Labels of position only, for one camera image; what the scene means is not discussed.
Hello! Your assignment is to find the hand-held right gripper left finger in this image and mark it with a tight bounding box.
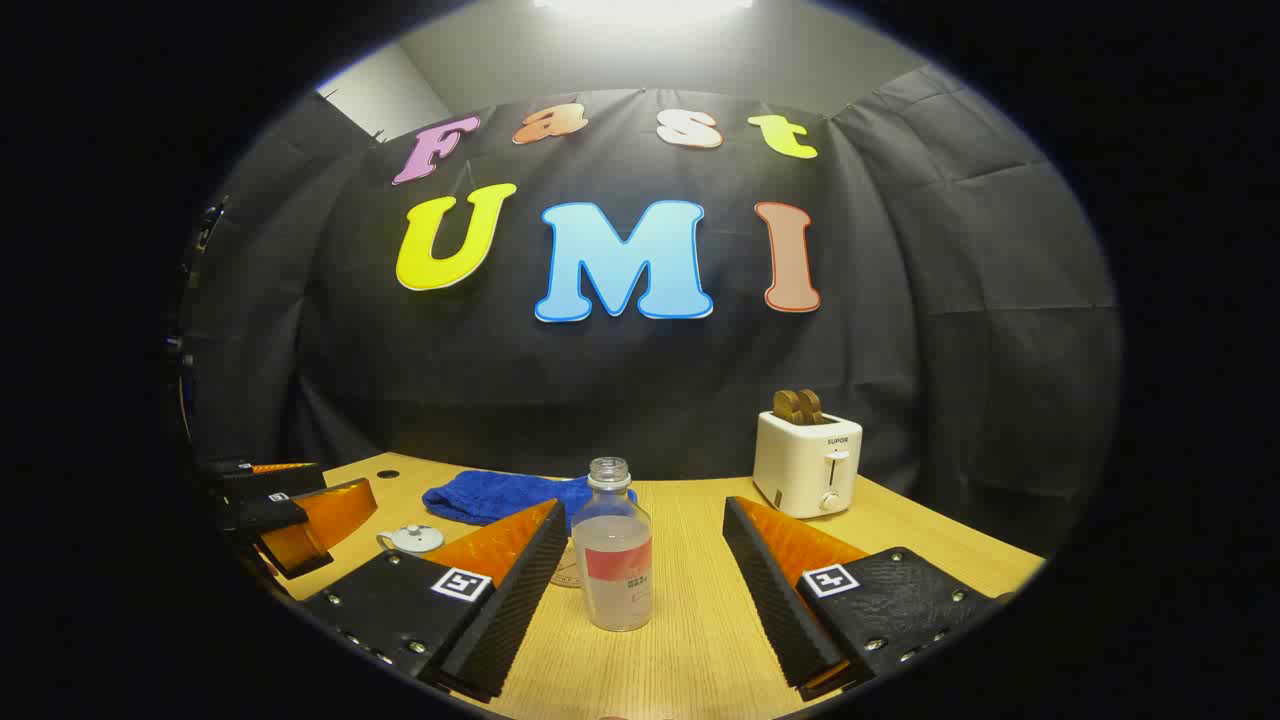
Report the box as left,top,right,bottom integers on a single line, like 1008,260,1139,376
300,498,569,704

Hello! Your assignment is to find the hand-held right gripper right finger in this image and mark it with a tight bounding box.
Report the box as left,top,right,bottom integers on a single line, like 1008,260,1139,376
722,496,1016,703

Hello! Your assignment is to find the clear plastic water bottle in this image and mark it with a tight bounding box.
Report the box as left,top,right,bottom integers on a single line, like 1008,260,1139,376
571,457,654,633

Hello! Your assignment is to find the blue towel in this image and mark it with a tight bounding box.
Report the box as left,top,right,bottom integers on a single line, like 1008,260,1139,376
422,470,638,531

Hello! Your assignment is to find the white toaster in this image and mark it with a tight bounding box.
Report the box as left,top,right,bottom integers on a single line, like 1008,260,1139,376
752,408,863,519

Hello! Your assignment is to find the black backdrop cloth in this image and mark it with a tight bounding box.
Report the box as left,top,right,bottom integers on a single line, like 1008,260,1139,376
180,65,1123,556

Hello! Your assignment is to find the ceiling light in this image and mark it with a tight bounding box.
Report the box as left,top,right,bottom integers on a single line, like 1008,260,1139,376
530,0,756,31

